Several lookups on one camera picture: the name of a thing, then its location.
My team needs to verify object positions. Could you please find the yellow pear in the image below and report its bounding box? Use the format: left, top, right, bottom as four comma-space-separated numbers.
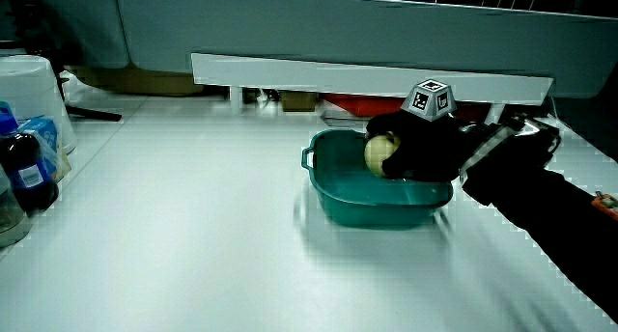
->
363, 132, 402, 179

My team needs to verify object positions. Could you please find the brown cardboard box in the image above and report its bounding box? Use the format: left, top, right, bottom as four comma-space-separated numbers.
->
279, 90, 319, 114

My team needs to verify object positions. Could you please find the orange small device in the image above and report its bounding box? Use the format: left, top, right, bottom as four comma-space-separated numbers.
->
591, 190, 618, 222

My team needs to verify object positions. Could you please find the red tray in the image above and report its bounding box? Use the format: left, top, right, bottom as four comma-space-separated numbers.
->
322, 93, 492, 122

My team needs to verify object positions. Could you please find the teal plastic basin plate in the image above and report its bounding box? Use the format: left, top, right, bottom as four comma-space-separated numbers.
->
300, 128, 455, 229

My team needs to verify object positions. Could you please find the person's right forearm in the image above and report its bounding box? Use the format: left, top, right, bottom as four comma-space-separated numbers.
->
458, 114, 618, 323

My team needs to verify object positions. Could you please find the black tripod leg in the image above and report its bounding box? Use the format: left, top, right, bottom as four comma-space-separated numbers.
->
56, 70, 124, 123

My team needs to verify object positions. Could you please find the white plastic bucket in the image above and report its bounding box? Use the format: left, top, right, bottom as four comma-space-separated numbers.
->
0, 54, 78, 155

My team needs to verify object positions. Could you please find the large white panel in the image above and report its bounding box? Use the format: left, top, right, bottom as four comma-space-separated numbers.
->
114, 0, 618, 99

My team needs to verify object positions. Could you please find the dark soda bottle blue cap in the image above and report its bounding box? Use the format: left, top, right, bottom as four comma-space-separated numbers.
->
0, 101, 60, 212

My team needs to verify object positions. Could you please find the person's right hand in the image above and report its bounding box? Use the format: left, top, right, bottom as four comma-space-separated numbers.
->
365, 78, 472, 183

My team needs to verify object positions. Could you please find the white long board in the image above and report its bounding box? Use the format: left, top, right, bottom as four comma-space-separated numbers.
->
190, 52, 554, 106

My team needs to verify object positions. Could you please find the clear plastic container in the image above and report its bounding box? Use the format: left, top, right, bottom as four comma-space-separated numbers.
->
0, 165, 33, 249

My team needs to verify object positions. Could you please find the blue packet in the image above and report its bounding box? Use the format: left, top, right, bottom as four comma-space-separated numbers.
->
17, 115, 72, 183

